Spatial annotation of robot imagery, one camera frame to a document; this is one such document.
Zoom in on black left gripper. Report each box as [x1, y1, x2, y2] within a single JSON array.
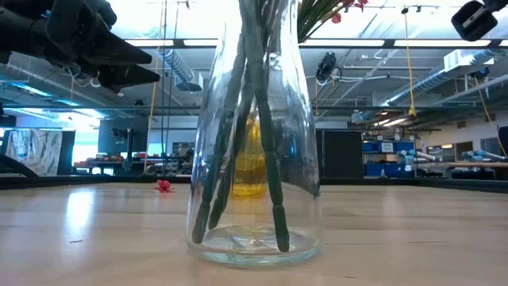
[[43, 0, 161, 95]]

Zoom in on green flower stems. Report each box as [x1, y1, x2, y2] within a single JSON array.
[[207, 0, 287, 230]]

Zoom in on clear glass vase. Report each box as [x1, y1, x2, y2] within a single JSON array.
[[185, 0, 323, 268]]

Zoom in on yellow glass vase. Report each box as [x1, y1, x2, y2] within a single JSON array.
[[231, 113, 270, 199]]

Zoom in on leaf patterned cloth panel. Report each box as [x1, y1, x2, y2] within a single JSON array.
[[4, 129, 64, 177]]

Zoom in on loose red flower blossom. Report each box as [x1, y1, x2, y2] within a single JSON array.
[[153, 179, 176, 195]]

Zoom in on black hanging spotlight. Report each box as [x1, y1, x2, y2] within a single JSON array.
[[315, 51, 344, 84]]

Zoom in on large black board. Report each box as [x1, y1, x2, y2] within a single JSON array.
[[321, 129, 364, 180]]

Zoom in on blue storage bins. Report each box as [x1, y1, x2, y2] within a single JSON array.
[[363, 139, 417, 178]]

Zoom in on wooden workbench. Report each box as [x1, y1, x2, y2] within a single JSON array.
[[412, 160, 508, 180]]

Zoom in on silver spiral air duct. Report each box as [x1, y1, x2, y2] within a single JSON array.
[[156, 47, 203, 93]]

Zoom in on long silver air duct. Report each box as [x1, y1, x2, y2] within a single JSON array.
[[351, 48, 497, 124]]

